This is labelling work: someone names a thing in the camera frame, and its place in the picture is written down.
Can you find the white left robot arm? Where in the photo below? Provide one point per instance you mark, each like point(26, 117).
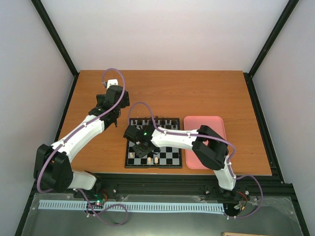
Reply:
point(52, 168)

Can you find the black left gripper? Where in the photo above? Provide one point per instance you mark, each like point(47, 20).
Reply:
point(126, 102)

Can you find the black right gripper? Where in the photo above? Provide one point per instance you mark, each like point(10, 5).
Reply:
point(140, 153)

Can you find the dark chess piece row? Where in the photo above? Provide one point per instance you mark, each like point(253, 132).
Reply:
point(167, 123)

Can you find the black frame post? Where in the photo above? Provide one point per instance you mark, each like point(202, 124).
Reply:
point(38, 5)
point(283, 18)

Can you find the black white chessboard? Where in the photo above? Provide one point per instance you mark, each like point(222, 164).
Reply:
point(169, 157)

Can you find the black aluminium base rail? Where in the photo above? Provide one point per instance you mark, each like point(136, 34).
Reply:
point(207, 186)

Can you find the left black frame post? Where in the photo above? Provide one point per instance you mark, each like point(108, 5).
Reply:
point(38, 5)

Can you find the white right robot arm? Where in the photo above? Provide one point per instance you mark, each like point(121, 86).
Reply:
point(209, 147)

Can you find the pink tray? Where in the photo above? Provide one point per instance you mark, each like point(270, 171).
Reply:
point(194, 122)

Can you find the light blue cable duct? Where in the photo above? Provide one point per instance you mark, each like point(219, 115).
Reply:
point(134, 207)

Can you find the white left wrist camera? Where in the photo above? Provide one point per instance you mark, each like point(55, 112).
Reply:
point(112, 82)

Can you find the right black frame post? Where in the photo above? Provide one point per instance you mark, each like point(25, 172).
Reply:
point(283, 18)

